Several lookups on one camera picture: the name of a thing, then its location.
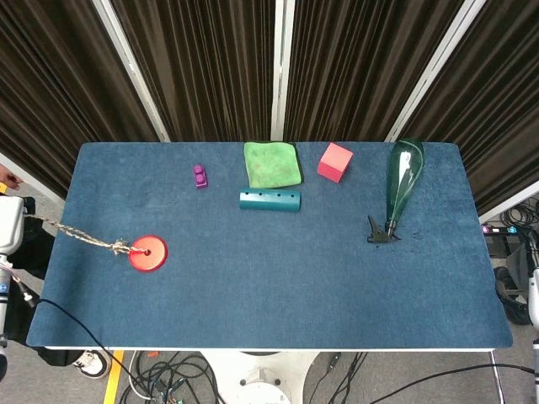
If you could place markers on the purple toy block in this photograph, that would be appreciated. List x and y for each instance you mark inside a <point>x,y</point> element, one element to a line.
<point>200,181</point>

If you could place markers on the person's black trousers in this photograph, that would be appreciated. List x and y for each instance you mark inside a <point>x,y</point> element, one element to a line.
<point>33,252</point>

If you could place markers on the dark brown curtain panel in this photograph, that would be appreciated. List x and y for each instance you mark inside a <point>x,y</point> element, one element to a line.
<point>349,63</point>
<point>50,84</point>
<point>202,63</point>
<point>497,105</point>

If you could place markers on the red disc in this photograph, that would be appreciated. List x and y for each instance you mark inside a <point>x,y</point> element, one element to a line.
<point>151,261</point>

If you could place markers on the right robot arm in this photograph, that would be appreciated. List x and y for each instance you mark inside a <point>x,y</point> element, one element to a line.
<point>535,294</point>

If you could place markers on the person's bare hand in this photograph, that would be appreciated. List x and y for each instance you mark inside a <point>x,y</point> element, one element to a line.
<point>8,177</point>

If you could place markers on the yellow floor tape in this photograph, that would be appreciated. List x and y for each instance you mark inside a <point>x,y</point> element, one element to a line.
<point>113,379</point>

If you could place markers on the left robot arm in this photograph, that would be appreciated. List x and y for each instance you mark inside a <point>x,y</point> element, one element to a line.
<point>3,294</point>

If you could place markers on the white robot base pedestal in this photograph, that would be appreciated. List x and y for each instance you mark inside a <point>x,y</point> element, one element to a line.
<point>261,374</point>

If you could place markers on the green glass bottle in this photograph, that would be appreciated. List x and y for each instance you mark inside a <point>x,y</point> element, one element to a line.
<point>404,177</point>

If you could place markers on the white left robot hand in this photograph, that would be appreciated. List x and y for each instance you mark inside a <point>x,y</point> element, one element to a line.
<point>10,223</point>

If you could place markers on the pink cube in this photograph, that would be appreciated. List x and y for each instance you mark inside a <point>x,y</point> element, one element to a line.
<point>332,168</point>

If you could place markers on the teal block with holes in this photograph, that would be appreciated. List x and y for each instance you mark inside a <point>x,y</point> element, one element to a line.
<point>269,203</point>

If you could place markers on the white screen frame post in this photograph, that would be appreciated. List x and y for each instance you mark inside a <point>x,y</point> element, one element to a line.
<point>33,177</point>
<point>509,202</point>
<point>135,76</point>
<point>429,71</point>
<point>281,71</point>

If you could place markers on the blue table mat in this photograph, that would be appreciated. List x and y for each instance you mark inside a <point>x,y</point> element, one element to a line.
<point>269,286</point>

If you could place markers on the white and black sneaker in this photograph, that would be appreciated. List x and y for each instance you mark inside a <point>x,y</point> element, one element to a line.
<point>92,364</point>

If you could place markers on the green microfibre cloth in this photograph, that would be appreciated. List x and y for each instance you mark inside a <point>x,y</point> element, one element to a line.
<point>271,166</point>

